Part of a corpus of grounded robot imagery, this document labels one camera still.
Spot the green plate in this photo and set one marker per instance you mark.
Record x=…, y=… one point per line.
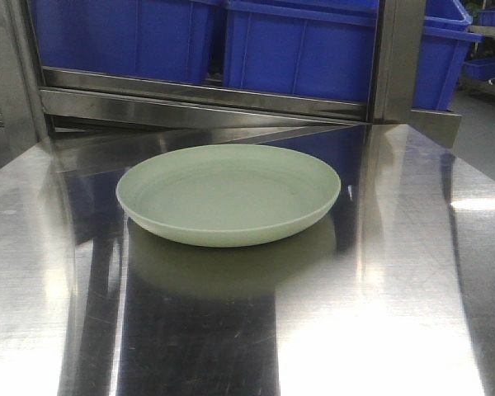
x=228, y=195

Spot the stainless steel shelf rack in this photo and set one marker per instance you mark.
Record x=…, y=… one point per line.
x=34, y=99

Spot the blue plastic bin right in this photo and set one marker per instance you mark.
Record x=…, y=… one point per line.
x=324, y=49

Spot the blue plastic bin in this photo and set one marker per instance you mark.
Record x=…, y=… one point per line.
x=324, y=49
x=165, y=40

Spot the blue plastic bin left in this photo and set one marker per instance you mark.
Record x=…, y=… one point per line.
x=165, y=40

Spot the blue bin far right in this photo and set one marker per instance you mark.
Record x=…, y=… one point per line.
x=447, y=14

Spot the background blue tray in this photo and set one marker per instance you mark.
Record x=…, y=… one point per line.
x=480, y=69

